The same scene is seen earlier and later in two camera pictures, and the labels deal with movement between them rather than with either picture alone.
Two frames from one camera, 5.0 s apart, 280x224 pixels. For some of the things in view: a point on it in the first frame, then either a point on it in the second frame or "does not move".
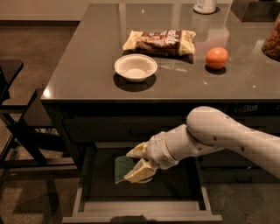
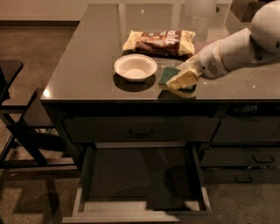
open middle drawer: [175, 194] does not move
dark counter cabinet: [129, 70] does not move
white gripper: [157, 150] -> [208, 62]
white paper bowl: [136, 67] does not move
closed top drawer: [121, 129] does not move
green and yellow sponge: [122, 164] -> [166, 73]
